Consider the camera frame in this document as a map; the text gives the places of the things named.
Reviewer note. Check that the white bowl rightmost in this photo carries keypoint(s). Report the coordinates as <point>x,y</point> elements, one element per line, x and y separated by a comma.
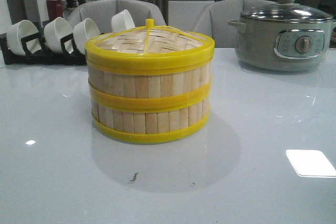
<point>122,21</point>

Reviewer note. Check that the grey chair right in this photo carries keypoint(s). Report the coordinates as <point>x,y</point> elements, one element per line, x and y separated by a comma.
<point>213,20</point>

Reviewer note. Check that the white bowl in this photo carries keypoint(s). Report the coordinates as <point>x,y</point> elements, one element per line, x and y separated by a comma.
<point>122,21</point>
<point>54,31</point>
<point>18,31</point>
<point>84,31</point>

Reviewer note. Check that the black bowl rack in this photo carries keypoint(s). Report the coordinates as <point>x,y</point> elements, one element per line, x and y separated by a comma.
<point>70,54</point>

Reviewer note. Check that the bamboo steamer tier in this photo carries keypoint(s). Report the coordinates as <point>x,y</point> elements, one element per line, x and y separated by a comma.
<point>151,128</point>
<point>150,93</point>

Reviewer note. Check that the grey-green electric cooking pot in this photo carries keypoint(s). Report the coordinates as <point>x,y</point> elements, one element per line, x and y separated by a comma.
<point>282,46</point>

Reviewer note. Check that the grey chair left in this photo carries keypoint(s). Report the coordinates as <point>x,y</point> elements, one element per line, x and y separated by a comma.
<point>101,12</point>

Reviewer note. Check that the white bowl far left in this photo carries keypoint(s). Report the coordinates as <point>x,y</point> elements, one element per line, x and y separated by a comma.
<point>18,31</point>

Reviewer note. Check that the grey chair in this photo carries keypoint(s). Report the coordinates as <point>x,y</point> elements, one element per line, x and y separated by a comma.
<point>213,20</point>
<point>101,12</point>

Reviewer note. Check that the bamboo steamer lid yellow rim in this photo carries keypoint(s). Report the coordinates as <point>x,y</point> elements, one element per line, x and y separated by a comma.
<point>149,50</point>

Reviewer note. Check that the red bin in background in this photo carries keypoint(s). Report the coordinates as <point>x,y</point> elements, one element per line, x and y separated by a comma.
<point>54,8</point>

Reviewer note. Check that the glass pot lid with knob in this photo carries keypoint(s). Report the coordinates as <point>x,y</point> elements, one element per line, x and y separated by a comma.
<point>287,11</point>

